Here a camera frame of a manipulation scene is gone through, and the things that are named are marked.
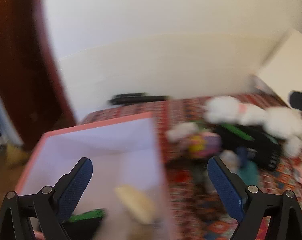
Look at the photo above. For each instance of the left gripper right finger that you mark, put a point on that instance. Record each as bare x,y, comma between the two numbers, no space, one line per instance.
249,205

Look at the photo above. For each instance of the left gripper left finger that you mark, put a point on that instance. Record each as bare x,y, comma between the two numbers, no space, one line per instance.
52,205

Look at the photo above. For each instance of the beige piece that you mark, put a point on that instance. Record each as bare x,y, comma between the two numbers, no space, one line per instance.
139,205

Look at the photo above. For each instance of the green black item in box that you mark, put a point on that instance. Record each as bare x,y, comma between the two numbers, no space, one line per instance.
85,225

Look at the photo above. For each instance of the patterned red woven cloth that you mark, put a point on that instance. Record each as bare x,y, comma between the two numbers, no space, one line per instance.
197,214

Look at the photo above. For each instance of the blue figurine toy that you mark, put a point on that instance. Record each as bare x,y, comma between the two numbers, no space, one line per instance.
239,160

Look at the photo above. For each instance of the black green-trimmed pouch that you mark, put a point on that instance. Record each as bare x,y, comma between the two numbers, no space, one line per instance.
268,149

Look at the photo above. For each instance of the pink purple plush cake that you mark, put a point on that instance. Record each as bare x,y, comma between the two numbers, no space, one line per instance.
195,141

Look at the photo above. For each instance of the pink storage box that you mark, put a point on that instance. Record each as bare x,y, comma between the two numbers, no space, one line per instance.
124,151

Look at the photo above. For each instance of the white plush toy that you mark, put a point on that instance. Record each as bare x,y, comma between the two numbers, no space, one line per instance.
280,122

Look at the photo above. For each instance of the black remote on bed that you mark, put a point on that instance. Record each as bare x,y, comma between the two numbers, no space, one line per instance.
135,98

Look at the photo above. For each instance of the white foam board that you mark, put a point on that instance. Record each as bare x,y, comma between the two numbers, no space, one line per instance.
281,72

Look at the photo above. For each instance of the dark wooden door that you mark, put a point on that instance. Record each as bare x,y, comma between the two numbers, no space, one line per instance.
30,87

